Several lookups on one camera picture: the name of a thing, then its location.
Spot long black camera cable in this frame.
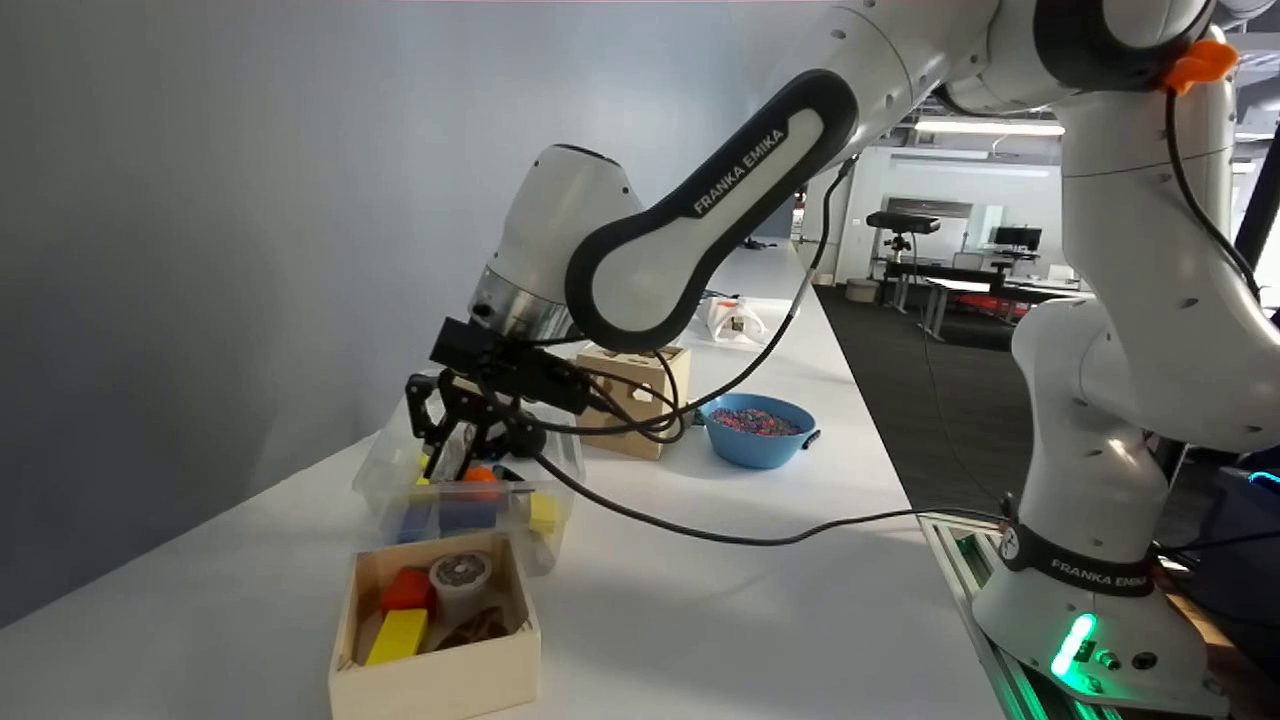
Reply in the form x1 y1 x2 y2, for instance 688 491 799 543
525 151 1016 553

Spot clear plastic tote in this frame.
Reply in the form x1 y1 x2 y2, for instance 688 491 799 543
351 419 588 581

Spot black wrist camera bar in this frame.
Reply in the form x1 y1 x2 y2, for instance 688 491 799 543
431 316 597 412

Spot red beads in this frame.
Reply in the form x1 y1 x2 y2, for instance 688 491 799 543
710 406 799 440

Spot long yellow block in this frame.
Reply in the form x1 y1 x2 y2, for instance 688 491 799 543
366 603 435 669

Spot background desk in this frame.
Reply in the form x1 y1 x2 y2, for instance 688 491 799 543
883 247 1074 347

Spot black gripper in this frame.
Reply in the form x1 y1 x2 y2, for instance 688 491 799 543
404 368 540 490

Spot ceiling light strip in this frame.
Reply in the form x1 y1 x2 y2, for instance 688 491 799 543
913 115 1074 143

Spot blue plastic bowl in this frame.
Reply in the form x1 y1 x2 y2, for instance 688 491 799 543
691 391 820 471

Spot white cup with dark top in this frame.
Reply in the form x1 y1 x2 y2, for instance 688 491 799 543
428 553 504 623

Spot wooden shape sorter cube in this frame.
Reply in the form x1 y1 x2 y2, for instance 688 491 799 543
574 340 697 465

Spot small white red object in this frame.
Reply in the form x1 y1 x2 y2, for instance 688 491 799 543
703 291 764 343

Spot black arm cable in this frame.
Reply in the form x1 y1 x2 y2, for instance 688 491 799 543
1163 87 1264 306

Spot orange cable clip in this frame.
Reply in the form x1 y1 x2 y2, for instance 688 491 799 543
1156 37 1246 102

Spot dark blue bin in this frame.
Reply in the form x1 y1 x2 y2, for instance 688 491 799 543
1196 455 1280 634

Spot yellow triangular block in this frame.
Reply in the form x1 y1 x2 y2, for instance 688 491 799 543
525 491 570 540

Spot black stool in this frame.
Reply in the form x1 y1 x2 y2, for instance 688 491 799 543
866 202 945 273

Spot orange block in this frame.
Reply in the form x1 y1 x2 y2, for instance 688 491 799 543
377 564 442 618

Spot orange ball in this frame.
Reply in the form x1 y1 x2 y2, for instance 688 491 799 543
456 460 508 496

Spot open wooden box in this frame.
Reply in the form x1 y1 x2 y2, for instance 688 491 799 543
330 534 549 720

